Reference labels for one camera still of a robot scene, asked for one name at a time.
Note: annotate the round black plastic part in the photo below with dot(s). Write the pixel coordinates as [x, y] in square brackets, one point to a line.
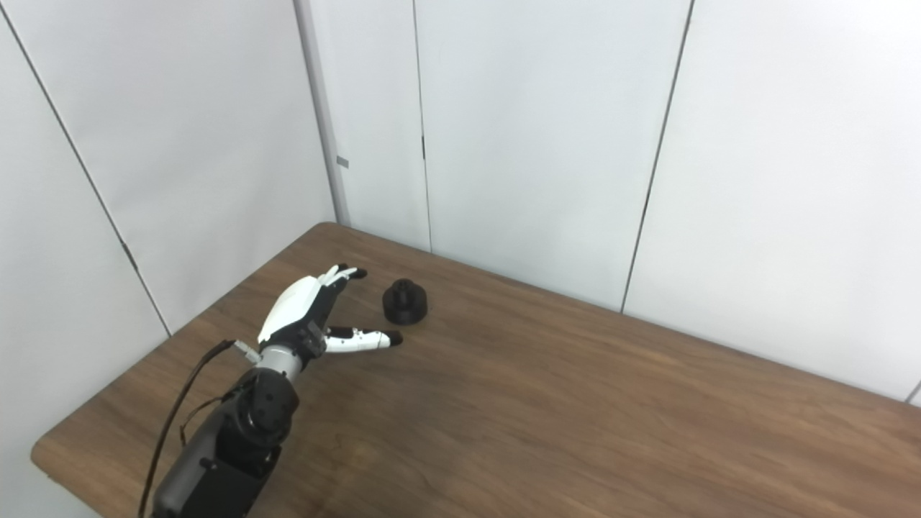
[404, 306]

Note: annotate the grey vertical corner post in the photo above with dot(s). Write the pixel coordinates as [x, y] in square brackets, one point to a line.
[322, 115]

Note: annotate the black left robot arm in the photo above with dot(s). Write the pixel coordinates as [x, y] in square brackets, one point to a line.
[230, 446]

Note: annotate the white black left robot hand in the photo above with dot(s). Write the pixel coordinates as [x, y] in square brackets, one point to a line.
[295, 309]

